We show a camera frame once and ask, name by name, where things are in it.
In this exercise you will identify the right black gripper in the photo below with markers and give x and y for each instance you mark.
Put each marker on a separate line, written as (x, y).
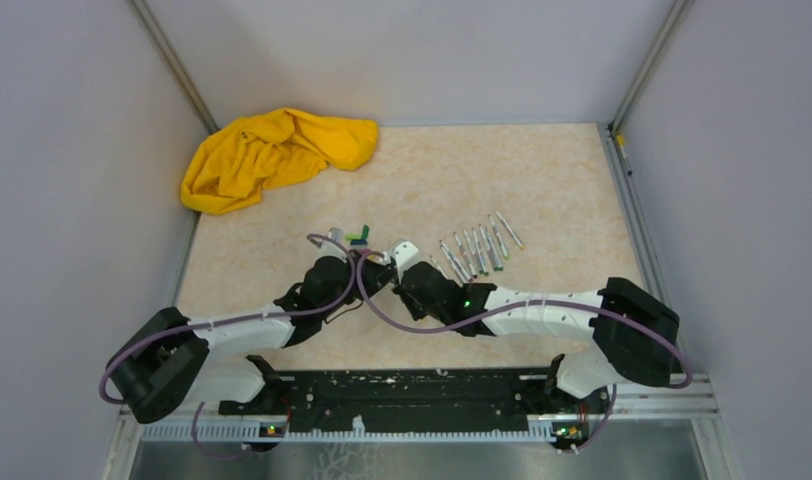
(415, 313)

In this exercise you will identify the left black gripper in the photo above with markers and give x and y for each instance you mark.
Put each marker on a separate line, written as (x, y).
(374, 275)

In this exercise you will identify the dark green capped pen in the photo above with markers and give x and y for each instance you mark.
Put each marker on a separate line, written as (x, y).
(491, 250)

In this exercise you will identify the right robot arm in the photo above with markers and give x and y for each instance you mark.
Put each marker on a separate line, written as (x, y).
(628, 333)

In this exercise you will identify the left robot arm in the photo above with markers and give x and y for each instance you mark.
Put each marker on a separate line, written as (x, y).
(175, 360)

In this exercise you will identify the yellow cloth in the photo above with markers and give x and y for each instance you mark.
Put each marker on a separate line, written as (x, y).
(232, 167)

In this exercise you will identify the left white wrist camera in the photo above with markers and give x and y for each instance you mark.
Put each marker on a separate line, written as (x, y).
(333, 244)

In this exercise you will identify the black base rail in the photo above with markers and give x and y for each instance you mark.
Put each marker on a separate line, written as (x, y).
(420, 401)

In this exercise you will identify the aluminium frame rail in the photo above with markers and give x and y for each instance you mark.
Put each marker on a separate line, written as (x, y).
(627, 401)

